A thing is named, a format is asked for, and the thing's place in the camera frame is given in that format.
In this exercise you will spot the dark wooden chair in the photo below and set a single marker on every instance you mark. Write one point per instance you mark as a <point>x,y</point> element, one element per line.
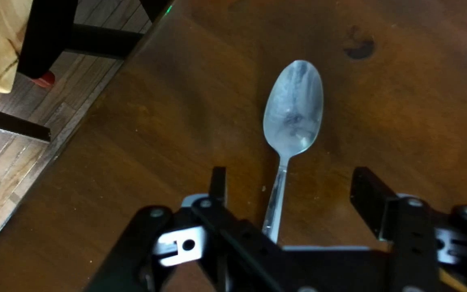
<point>48,33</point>

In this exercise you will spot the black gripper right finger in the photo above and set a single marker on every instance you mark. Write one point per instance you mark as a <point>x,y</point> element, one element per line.
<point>413,244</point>

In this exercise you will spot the silver spoon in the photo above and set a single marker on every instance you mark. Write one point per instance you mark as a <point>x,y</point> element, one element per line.
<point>293,114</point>

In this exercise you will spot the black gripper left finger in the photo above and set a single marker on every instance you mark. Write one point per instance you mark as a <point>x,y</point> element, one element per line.
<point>228,228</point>

